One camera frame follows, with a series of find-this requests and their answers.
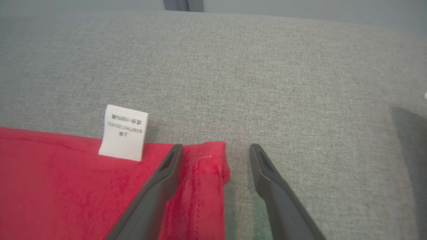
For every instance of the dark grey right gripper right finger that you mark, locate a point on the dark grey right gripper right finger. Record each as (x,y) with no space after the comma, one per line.
(283,206)

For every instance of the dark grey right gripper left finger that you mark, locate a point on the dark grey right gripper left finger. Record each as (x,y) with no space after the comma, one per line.
(150,200)

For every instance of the red top with striped cuffs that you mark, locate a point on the red top with striped cuffs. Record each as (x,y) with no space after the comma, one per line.
(50,186)

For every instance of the grey fabric sofa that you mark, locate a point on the grey fabric sofa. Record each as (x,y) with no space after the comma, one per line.
(267,83)

